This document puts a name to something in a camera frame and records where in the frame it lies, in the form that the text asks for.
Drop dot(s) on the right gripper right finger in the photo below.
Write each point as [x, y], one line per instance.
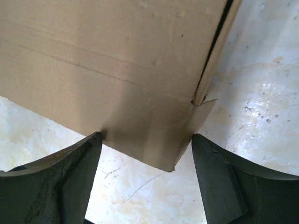
[235, 190]

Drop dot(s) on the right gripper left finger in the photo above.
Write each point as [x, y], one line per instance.
[54, 189]

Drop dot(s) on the brown cardboard box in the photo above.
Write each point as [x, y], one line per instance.
[137, 70]

